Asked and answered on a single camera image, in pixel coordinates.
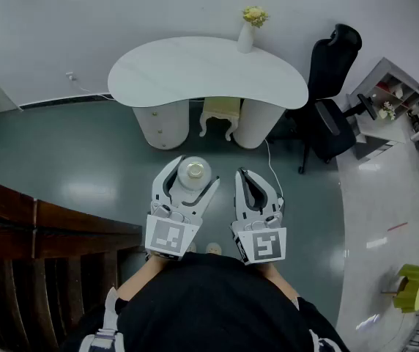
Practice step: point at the person's right forearm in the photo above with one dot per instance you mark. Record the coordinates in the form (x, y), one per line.
(282, 282)

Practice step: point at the white wall socket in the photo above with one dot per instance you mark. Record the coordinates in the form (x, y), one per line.
(70, 76)

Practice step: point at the black office chair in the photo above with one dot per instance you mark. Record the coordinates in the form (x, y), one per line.
(328, 68)

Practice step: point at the grey shelf cabinet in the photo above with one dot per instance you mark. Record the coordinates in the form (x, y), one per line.
(390, 72)

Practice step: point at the person's left shoe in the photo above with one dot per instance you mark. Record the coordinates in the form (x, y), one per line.
(192, 248)

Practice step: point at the yellow-green round stool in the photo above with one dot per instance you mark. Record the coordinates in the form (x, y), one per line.
(416, 284)

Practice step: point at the dark wooden bench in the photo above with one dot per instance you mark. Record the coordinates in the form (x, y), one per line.
(48, 226)

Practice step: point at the white kidney-shaped table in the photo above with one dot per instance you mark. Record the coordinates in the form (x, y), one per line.
(195, 72)

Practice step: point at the person's shoe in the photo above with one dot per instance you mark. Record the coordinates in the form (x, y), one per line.
(213, 248)
(192, 248)

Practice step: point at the red floor tape strip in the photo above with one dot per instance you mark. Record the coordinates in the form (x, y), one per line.
(398, 227)

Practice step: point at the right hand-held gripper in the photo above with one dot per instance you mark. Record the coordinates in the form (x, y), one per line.
(264, 244)

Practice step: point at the cream carved stool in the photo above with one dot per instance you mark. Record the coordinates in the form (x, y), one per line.
(221, 108)

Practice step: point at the person's right shoe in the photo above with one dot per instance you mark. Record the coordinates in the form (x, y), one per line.
(213, 248)

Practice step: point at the frosted glass bottle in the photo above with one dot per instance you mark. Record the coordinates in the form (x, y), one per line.
(194, 173)

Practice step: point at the person's left forearm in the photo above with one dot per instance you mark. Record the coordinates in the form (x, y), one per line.
(141, 279)

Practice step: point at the white ceramic vase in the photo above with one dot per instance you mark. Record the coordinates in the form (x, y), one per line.
(246, 40)

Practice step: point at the small potted white flowers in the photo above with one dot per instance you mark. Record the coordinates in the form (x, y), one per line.
(388, 110)

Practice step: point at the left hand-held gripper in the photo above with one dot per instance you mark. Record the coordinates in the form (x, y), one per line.
(167, 233)

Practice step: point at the person's black top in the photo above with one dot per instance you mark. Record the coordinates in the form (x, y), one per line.
(213, 306)

